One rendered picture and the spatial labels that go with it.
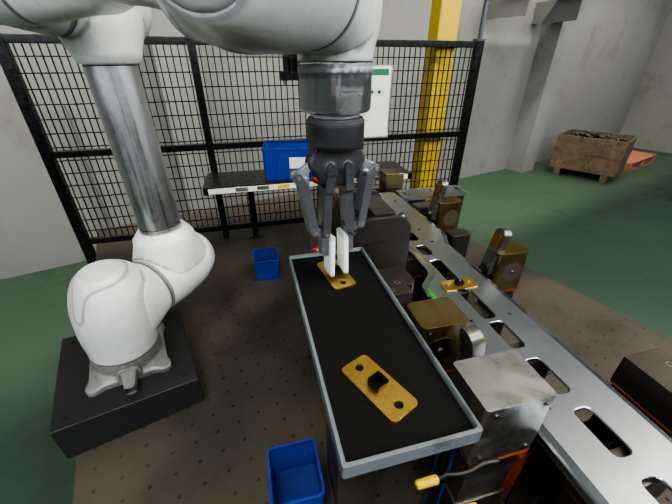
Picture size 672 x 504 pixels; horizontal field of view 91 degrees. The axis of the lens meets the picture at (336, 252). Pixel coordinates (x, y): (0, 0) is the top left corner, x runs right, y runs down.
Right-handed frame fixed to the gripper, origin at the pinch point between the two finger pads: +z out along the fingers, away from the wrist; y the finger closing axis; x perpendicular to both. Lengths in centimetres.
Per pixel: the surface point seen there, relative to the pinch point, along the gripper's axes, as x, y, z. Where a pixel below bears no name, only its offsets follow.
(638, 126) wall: 343, 786, 82
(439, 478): -26.6, 2.7, 20.0
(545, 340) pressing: -14.9, 37.5, 20.6
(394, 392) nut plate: -23.2, -3.4, 4.2
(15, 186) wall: 261, -137, 50
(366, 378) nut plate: -20.4, -5.2, 4.2
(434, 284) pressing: 8.8, 29.7, 20.5
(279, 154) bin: 94, 16, 6
